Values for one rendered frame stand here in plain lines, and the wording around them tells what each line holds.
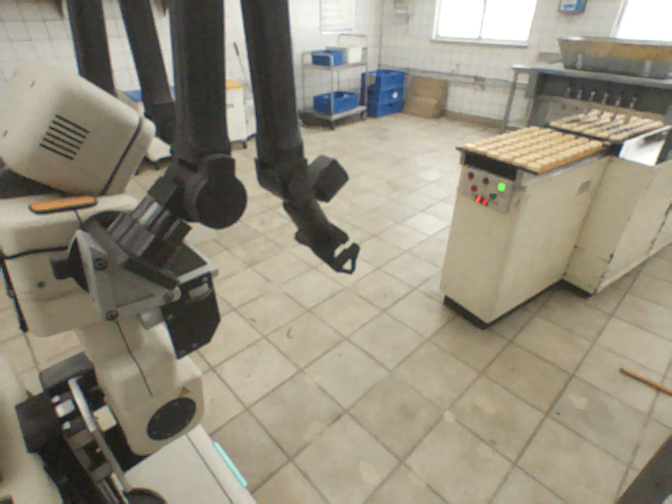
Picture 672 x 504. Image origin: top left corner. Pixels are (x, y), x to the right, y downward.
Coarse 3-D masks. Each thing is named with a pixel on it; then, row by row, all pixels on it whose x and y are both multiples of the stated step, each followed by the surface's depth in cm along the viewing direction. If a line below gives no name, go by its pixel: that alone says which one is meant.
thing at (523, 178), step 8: (616, 144) 188; (600, 152) 182; (608, 152) 187; (584, 160) 176; (560, 168) 167; (568, 168) 171; (520, 176) 153; (528, 176) 154; (536, 176) 158; (544, 176) 162; (520, 184) 154
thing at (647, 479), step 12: (660, 456) 46; (648, 468) 48; (660, 468) 47; (636, 480) 50; (648, 480) 48; (660, 480) 47; (624, 492) 52; (636, 492) 50; (648, 492) 49; (660, 492) 47
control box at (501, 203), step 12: (468, 168) 173; (468, 180) 175; (480, 180) 170; (492, 180) 164; (504, 180) 161; (468, 192) 177; (480, 192) 171; (492, 192) 166; (504, 192) 161; (492, 204) 168; (504, 204) 163
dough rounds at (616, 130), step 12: (564, 120) 212; (576, 120) 213; (588, 120) 212; (600, 120) 213; (636, 120) 214; (648, 120) 213; (588, 132) 193; (600, 132) 195; (612, 132) 192; (624, 132) 192; (636, 132) 192; (648, 132) 199
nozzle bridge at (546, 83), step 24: (552, 72) 198; (576, 72) 189; (600, 72) 188; (528, 96) 212; (552, 96) 205; (576, 96) 200; (600, 96) 191; (624, 96) 183; (648, 96) 176; (528, 120) 227
